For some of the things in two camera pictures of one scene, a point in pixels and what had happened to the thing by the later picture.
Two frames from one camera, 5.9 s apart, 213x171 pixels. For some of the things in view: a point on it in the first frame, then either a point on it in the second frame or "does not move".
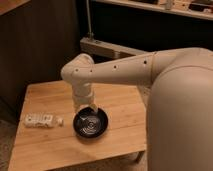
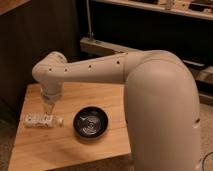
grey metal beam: [104, 49] does not move
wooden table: [47, 140] does not move
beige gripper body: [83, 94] to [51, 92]
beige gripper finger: [94, 107] to [48, 108]
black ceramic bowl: [90, 124] does not move
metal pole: [90, 34] does not move
